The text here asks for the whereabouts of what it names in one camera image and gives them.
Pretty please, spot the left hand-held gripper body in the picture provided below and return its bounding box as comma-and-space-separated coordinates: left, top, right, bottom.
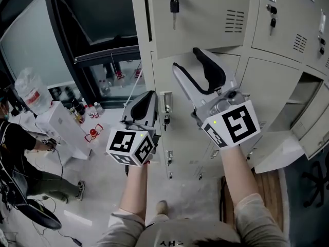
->
105, 114, 161, 167

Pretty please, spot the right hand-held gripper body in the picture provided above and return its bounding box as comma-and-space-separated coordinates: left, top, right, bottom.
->
190, 86, 261, 149

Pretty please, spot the grey metal locker door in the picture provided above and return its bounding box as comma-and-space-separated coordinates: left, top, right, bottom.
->
289, 82, 329, 161
145, 0, 251, 60
253, 131, 308, 175

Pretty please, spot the person's right forearm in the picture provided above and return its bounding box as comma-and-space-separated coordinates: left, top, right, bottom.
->
219, 145, 261, 209

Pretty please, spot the person's left forearm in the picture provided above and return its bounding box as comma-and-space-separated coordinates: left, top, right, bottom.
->
119, 161, 149, 227

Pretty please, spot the grey metal locker cabinet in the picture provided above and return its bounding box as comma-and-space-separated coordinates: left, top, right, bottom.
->
130, 0, 329, 182

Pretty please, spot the group of small bottles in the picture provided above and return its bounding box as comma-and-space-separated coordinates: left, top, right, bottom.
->
69, 98, 105, 125

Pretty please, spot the white water dispenser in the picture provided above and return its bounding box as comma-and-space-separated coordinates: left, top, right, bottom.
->
35, 100, 93, 162

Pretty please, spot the person's beige shoe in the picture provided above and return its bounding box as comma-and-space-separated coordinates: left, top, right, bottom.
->
156, 200, 169, 216

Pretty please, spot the brown wooden board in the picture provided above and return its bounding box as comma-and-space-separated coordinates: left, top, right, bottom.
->
220, 168, 284, 233

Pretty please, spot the black framed glass cabinet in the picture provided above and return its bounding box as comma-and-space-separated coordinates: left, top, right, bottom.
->
43, 0, 156, 110

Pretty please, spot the black office chair base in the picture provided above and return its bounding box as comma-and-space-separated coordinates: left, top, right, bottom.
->
301, 160, 329, 208

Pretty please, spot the clear water jug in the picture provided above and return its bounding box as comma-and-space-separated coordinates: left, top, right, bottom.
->
14, 67, 54, 116

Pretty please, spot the person's grey shirt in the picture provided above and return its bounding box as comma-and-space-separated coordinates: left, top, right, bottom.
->
96, 193, 291, 247

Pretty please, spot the black floor cable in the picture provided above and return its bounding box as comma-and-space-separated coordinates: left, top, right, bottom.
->
30, 194, 83, 244

